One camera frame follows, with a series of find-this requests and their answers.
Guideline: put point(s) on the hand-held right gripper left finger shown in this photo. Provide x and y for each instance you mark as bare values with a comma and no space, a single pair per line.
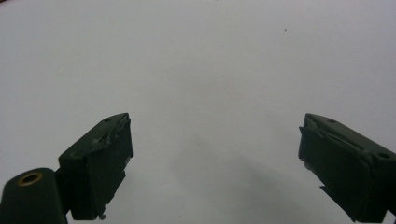
93,174

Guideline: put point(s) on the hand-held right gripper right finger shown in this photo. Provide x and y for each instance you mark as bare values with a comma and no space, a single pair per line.
345,174

